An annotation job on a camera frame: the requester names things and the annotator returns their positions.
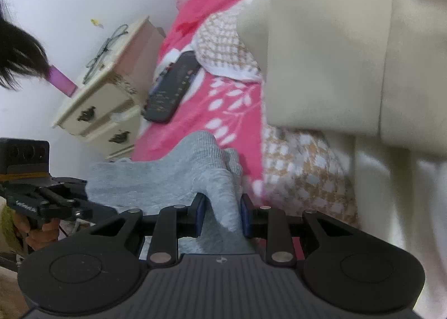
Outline grey pants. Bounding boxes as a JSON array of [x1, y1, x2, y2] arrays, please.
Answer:
[[85, 131, 257, 255]]

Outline black remote control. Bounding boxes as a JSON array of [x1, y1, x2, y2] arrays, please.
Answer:
[[141, 50, 202, 125]]

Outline person's dark hair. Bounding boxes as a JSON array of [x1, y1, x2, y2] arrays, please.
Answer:
[[0, 0, 50, 91]]

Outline person's left forearm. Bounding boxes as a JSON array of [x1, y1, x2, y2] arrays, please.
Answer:
[[0, 202, 25, 257]]

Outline pink board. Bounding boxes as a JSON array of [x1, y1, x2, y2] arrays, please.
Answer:
[[48, 65, 78, 97]]

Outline beige garment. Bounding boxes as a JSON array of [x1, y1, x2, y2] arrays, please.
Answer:
[[237, 0, 447, 147]]

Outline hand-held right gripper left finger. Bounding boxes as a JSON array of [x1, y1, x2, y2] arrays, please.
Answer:
[[89, 193, 206, 267]]

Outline cream nightstand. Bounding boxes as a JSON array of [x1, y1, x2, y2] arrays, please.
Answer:
[[52, 15, 166, 162]]

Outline person's left hand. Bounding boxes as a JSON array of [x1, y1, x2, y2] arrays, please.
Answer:
[[16, 216, 60, 253]]

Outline beige checked towel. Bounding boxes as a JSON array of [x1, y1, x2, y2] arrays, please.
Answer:
[[192, 0, 360, 232]]

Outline eyeglasses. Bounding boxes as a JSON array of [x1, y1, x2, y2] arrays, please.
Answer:
[[84, 24, 130, 80]]

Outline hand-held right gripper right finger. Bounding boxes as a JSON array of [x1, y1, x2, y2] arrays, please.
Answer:
[[240, 193, 355, 267]]

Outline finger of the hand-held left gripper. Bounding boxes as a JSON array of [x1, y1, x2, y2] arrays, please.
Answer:
[[45, 177, 89, 203], [38, 198, 119, 224]]

